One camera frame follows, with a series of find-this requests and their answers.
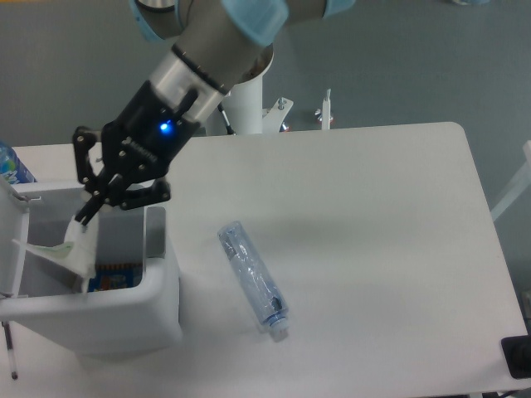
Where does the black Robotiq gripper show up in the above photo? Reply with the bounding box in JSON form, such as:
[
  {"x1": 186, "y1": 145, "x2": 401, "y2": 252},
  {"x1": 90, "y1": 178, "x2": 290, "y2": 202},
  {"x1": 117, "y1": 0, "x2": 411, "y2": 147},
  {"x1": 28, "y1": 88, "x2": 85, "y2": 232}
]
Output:
[{"x1": 72, "y1": 80, "x2": 199, "y2": 226}]

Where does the white paper wrapper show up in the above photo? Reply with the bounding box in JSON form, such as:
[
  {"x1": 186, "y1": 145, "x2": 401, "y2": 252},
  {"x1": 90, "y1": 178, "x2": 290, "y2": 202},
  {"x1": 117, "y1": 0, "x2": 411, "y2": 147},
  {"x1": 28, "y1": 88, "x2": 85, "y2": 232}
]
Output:
[{"x1": 12, "y1": 215, "x2": 100, "y2": 294}]

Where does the clear crushed plastic bottle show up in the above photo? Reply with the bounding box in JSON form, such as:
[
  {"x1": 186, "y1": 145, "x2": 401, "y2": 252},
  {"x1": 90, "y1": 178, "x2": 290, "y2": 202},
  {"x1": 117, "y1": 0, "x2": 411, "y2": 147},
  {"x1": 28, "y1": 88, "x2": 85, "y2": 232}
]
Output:
[{"x1": 217, "y1": 221, "x2": 289, "y2": 342}]

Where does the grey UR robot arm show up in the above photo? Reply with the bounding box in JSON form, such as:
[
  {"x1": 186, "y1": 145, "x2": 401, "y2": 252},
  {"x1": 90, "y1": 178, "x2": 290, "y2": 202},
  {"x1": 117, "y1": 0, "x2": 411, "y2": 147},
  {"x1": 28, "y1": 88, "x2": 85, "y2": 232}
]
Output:
[{"x1": 72, "y1": 1, "x2": 351, "y2": 226}]

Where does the white plastic trash can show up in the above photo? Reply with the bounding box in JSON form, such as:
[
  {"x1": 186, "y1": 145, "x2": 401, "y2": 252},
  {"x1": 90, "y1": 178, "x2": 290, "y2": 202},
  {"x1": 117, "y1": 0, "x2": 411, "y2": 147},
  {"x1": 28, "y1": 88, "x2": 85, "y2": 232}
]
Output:
[{"x1": 1, "y1": 181, "x2": 183, "y2": 355}]

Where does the blue snack packet in bin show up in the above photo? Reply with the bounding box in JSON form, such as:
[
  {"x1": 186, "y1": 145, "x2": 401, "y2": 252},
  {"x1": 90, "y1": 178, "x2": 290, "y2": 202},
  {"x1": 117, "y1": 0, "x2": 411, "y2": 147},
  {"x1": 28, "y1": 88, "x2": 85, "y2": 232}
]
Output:
[{"x1": 88, "y1": 263, "x2": 143, "y2": 292}]

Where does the blue labelled water bottle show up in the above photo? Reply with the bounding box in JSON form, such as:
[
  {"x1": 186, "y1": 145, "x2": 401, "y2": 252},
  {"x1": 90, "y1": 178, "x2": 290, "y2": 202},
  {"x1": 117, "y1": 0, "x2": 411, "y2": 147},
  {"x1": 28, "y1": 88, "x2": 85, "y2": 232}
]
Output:
[{"x1": 1, "y1": 142, "x2": 37, "y2": 185}]

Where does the black and white pen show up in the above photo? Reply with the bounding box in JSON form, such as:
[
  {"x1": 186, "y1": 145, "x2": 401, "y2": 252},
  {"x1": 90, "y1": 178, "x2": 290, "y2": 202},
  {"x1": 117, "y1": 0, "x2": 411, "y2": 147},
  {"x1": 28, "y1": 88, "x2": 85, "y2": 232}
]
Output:
[{"x1": 2, "y1": 322, "x2": 18, "y2": 381}]

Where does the black device at table edge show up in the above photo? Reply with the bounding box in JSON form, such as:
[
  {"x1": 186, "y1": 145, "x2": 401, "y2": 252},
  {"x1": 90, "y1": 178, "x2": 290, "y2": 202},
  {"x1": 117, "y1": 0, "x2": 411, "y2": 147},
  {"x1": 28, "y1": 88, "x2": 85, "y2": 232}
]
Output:
[{"x1": 501, "y1": 335, "x2": 530, "y2": 380}]

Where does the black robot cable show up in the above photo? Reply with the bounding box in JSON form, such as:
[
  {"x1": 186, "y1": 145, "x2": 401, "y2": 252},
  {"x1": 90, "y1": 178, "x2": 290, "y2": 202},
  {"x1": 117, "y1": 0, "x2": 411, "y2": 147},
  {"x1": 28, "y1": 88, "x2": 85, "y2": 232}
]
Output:
[{"x1": 217, "y1": 103, "x2": 236, "y2": 136}]

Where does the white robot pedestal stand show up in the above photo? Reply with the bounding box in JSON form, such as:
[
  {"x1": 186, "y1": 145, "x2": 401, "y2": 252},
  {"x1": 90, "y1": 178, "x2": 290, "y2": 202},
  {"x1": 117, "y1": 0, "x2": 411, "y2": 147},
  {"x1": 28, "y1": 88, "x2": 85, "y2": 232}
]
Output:
[{"x1": 204, "y1": 46, "x2": 294, "y2": 136}]

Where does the white frame bar right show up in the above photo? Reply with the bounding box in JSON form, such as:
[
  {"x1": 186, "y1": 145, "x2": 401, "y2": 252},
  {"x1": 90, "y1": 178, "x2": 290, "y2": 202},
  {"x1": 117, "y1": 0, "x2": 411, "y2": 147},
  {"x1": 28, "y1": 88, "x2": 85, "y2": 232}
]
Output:
[{"x1": 490, "y1": 140, "x2": 530, "y2": 222}]

